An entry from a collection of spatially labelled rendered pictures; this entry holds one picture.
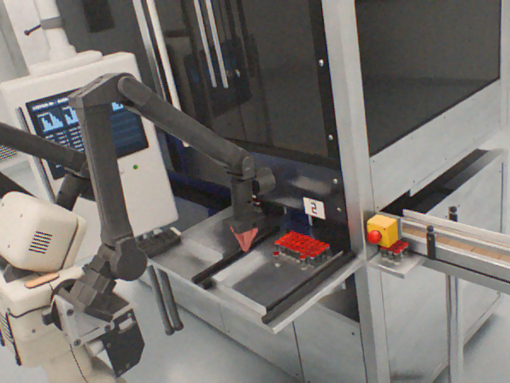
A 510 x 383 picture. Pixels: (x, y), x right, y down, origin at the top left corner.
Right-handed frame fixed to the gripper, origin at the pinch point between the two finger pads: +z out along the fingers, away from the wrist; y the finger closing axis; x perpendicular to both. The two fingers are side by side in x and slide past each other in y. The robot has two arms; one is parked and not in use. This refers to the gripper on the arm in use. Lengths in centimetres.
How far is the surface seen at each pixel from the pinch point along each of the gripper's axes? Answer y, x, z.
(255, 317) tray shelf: -0.8, -3.5, 20.3
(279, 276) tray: 16.9, 4.7, 17.3
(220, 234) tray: 24, 44, 16
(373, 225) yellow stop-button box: 35.3, -17.2, -0.4
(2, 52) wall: 103, 544, -41
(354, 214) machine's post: 35.6, -9.7, -1.9
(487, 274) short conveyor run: 49, -46, 11
